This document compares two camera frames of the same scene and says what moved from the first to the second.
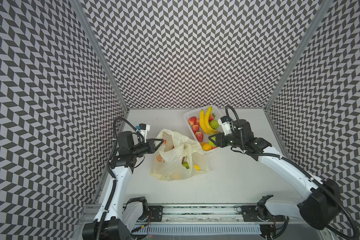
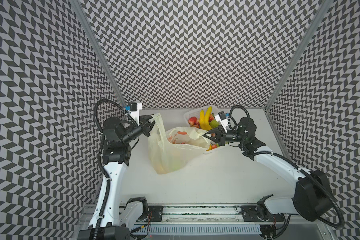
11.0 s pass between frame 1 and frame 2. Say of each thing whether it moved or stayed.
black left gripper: moved
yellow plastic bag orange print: moved
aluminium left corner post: stayed
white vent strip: stayed
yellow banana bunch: stayed
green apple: stayed
